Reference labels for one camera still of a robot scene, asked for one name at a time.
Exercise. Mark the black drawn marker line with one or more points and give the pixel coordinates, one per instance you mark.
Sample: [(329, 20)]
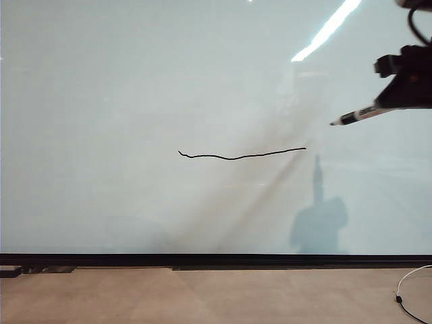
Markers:
[(236, 157)]

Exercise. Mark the white glass whiteboard black frame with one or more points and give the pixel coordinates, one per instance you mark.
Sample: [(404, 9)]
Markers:
[(135, 101)]

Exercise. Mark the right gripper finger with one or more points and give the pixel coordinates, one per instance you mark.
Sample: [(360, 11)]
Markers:
[(393, 96)]

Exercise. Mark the white whiteboard marker pen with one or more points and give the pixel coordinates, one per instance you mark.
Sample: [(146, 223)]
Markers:
[(351, 118)]

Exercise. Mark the black wrist camera block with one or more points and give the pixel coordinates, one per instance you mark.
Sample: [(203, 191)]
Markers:
[(386, 65)]

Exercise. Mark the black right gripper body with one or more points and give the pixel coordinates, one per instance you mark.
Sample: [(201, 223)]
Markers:
[(420, 77)]

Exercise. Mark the black whiteboard stand foot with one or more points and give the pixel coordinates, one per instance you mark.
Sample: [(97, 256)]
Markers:
[(9, 272)]

